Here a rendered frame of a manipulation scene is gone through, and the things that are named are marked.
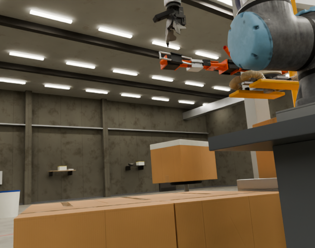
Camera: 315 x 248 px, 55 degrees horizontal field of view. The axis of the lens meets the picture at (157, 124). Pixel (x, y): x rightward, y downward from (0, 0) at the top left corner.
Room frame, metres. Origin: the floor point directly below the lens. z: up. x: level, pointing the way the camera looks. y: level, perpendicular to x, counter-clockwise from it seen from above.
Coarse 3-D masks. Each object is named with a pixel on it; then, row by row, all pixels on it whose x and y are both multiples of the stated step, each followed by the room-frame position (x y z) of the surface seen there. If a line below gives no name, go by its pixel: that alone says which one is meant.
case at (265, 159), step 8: (272, 120) 1.74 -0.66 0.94; (256, 152) 1.92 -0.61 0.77; (264, 152) 1.85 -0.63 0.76; (272, 152) 1.78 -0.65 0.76; (264, 160) 1.86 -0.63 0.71; (272, 160) 1.79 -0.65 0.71; (264, 168) 1.86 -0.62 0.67; (272, 168) 1.80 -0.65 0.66; (264, 176) 1.87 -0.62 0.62; (272, 176) 1.81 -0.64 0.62
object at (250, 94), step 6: (240, 90) 1.68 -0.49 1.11; (246, 90) 1.70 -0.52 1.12; (252, 90) 1.74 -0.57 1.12; (234, 96) 1.76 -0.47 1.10; (240, 96) 1.77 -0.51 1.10; (246, 96) 1.78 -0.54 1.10; (252, 96) 1.79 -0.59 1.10; (258, 96) 1.80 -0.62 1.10; (264, 96) 1.81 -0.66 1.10; (270, 96) 1.82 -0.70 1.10; (276, 96) 1.83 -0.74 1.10
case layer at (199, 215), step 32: (192, 192) 2.16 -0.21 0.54; (224, 192) 1.84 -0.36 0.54; (256, 192) 1.61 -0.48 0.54; (32, 224) 1.11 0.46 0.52; (64, 224) 1.15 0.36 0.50; (96, 224) 1.18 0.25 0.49; (128, 224) 1.22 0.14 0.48; (160, 224) 1.27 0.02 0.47; (192, 224) 1.31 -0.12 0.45; (224, 224) 1.36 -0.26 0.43; (256, 224) 1.42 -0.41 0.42
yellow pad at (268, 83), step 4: (260, 80) 1.51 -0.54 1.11; (264, 80) 1.51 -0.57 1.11; (268, 80) 1.52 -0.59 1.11; (272, 80) 1.53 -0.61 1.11; (276, 80) 1.54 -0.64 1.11; (280, 80) 1.55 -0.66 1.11; (284, 80) 1.56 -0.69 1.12; (288, 80) 1.63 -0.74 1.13; (252, 84) 1.57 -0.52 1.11; (256, 84) 1.54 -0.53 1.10; (260, 84) 1.54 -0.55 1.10; (264, 84) 1.55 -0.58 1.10; (268, 84) 1.55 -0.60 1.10; (272, 84) 1.56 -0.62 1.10; (276, 84) 1.57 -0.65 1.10; (280, 84) 1.57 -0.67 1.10; (284, 84) 1.58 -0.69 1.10; (288, 84) 1.58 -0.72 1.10; (292, 84) 1.59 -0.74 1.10; (296, 84) 1.60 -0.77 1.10; (264, 88) 1.62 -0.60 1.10; (268, 88) 1.63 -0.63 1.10; (272, 88) 1.64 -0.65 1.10; (276, 88) 1.64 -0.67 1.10; (280, 88) 1.65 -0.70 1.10; (284, 88) 1.65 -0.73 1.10; (288, 88) 1.66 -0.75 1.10; (292, 88) 1.67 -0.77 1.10; (296, 88) 1.67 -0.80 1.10
